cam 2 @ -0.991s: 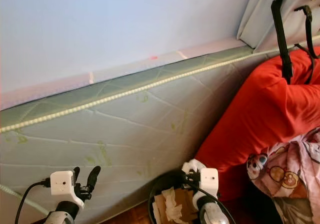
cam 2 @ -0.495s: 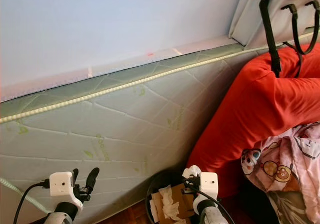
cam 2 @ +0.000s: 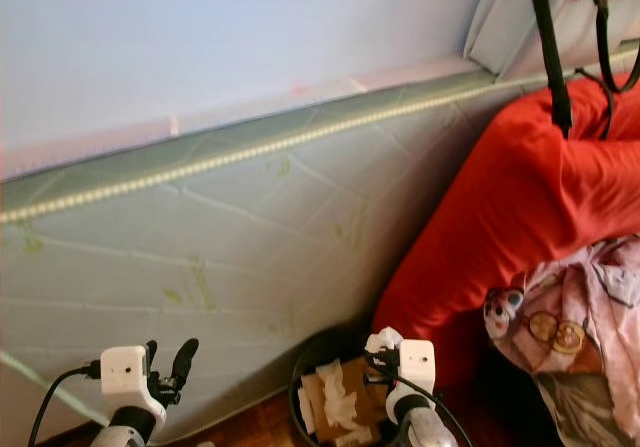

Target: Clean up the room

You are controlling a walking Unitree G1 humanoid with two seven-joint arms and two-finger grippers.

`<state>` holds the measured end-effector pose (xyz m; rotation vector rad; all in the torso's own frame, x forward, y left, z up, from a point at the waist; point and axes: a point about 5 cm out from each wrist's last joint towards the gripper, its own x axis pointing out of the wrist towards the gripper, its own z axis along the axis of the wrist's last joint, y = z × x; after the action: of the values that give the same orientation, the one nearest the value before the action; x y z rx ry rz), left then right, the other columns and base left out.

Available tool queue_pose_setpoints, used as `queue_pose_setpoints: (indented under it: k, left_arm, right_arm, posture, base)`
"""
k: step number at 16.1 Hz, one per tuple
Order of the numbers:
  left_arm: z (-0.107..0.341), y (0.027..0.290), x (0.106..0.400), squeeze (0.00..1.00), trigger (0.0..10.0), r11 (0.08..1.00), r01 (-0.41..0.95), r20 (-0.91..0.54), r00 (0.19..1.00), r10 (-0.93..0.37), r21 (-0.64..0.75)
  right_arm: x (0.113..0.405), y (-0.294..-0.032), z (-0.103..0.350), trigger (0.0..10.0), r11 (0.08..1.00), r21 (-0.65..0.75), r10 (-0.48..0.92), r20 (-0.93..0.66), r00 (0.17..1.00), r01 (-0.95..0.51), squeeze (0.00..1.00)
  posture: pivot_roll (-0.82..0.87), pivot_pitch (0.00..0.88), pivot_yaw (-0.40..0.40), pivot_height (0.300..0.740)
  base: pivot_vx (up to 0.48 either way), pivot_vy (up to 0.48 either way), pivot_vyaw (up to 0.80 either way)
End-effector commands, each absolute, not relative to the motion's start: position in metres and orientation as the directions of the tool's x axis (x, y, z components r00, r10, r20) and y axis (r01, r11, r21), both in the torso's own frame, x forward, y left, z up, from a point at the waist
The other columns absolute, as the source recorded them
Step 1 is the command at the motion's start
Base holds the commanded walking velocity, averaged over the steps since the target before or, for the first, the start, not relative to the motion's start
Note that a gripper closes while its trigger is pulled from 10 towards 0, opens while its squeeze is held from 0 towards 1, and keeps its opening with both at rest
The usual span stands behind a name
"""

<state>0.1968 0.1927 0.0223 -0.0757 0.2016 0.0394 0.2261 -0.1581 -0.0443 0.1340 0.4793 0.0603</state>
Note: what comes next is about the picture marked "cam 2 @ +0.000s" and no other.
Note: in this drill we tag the white paper tissue strip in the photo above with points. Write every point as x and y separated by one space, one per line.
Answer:
338 402

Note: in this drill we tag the brown cardboard piece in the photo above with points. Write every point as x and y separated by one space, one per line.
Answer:
372 392

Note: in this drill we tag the bed with beige floral sheet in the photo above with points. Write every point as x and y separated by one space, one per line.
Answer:
590 417

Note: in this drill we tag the black waste bin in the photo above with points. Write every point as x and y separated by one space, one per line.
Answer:
305 347

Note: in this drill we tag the pink cartoon bear blanket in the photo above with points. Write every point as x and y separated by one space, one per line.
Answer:
560 317

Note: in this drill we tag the red folded cushion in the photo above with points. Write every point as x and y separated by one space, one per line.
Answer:
510 217

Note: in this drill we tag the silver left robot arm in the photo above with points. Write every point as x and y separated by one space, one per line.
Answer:
125 432

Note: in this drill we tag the white tissue ball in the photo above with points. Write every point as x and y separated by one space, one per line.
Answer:
383 341

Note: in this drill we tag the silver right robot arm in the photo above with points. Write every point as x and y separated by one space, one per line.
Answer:
425 429

